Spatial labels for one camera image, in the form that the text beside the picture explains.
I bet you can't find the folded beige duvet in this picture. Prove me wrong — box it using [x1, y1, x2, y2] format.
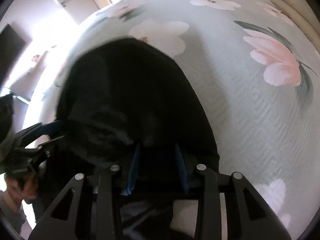
[270, 0, 319, 51]

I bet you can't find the black wall television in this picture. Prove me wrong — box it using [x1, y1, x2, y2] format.
[0, 24, 26, 87]

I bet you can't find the person's left hand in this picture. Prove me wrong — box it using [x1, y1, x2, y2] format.
[3, 174, 38, 211]

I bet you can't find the black hooded jacket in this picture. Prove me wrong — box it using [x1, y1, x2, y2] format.
[32, 36, 221, 240]

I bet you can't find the floral green bedspread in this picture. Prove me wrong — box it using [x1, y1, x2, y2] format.
[24, 0, 319, 239]

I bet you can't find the person's grey-sleeved forearm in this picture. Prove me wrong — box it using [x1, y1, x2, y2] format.
[1, 191, 27, 235]

